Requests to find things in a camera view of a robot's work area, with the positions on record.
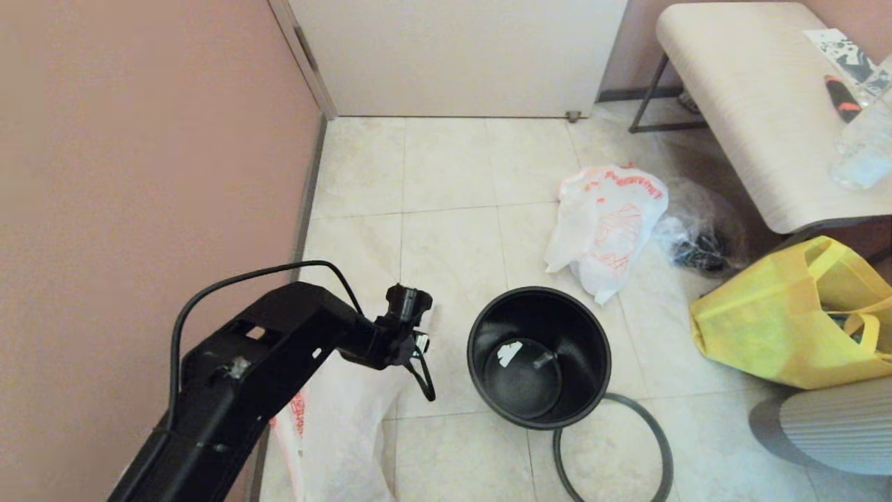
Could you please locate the white plastic bag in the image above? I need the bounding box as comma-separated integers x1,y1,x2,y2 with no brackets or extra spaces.
268,307,433,502

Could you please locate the white red-print trash bag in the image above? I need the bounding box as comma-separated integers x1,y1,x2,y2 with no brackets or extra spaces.
544,164,670,305

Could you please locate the grey trash can ring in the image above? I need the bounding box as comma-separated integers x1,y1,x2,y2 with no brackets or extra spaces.
554,393,675,502

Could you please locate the black ribbed trash can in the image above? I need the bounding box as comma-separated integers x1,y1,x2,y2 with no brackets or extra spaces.
467,286,613,429

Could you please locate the clear bag with black items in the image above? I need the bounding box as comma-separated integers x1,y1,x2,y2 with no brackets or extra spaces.
655,178,750,274

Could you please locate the yellow fabric tote bag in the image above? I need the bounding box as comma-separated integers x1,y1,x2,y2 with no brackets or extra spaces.
690,236,892,390

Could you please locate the white door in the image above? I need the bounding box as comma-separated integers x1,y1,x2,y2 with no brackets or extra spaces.
289,0,628,118

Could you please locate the beige bench with metal legs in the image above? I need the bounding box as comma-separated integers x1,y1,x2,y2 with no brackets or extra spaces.
629,2,892,234

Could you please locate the pale ribbed bin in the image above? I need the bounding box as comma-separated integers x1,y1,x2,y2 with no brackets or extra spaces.
749,376,892,478

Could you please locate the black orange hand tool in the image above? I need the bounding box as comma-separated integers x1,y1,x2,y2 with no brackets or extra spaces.
826,75,863,124

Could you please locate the clear plastic water bottle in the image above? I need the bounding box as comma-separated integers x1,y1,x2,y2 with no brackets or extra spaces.
829,59,892,192

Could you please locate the black white printed leaflet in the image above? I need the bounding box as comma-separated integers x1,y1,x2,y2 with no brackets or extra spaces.
805,29,880,88

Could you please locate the black cylindrical left wrist camera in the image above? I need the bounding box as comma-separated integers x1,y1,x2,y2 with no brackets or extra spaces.
385,284,433,334

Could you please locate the grey door frame strip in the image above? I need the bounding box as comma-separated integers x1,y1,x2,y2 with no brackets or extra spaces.
270,0,339,119

